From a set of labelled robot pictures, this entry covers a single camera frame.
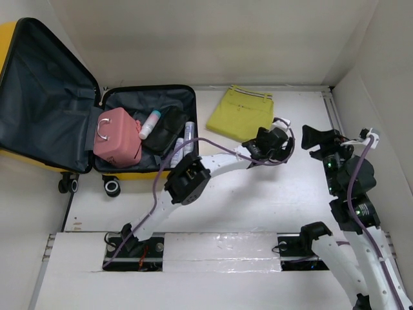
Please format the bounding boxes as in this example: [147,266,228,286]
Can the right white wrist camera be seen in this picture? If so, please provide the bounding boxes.
[359,128,380,149]

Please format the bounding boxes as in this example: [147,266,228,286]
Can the yellow hard-shell suitcase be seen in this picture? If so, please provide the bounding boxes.
[1,17,197,197]

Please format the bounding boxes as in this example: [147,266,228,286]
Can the white spray bottle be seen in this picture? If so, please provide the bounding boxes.
[170,138,184,168]

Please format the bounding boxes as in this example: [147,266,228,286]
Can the white squeeze tube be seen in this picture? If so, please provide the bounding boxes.
[183,121,196,155]

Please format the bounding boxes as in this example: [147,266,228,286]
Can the yellow-green shorts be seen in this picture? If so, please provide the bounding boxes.
[206,85,274,142]

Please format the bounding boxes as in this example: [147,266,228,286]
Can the pink cosmetic case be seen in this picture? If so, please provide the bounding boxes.
[93,107,142,168]

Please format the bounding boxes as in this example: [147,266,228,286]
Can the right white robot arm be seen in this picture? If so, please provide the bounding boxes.
[298,125,412,309]

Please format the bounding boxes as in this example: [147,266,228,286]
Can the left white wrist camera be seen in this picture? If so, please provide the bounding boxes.
[272,118,291,128]

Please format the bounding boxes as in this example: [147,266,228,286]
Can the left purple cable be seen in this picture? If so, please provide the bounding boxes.
[109,119,296,262]

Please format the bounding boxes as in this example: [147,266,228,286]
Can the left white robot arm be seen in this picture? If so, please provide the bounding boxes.
[119,127,295,256]

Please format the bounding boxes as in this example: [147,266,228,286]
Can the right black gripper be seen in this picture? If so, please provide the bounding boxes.
[300,123,359,194]

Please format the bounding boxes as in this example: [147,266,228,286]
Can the black roll-up pouch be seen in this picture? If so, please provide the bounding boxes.
[143,106,189,156]

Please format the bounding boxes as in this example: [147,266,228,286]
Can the white bottle teal cap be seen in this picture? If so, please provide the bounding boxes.
[139,110,161,140]

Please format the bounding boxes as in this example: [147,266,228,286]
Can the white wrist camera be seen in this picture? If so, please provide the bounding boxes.
[272,118,291,128]
[359,128,380,149]

